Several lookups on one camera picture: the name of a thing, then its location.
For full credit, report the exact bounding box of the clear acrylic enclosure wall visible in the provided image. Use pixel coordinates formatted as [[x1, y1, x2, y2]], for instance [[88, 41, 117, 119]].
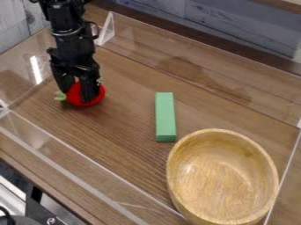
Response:
[[0, 13, 301, 225]]

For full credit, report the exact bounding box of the green rectangular foam block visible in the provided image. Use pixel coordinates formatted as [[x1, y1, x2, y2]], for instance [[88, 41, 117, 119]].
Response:
[[155, 92, 176, 142]]

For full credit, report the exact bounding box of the red plush strawberry toy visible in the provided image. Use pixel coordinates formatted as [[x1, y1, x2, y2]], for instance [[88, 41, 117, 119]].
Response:
[[53, 82, 105, 106]]

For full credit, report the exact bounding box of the clear acrylic corner bracket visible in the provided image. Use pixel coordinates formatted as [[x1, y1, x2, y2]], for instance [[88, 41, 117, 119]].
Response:
[[93, 12, 114, 46]]

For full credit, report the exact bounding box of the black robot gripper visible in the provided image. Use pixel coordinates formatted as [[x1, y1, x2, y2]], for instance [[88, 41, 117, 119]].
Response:
[[46, 25, 100, 103]]

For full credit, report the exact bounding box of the black metal table bracket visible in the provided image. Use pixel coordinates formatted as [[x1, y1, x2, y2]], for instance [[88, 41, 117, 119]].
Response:
[[24, 186, 66, 225]]

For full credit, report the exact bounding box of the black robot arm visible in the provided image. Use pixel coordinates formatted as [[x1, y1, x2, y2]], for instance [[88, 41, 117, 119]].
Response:
[[29, 0, 101, 104]]

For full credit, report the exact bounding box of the light wooden bowl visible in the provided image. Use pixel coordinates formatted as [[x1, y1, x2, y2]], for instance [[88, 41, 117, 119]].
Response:
[[165, 128, 278, 225]]

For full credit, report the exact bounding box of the black cable under table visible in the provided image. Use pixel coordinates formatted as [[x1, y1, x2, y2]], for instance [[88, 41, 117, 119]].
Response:
[[0, 205, 15, 225]]

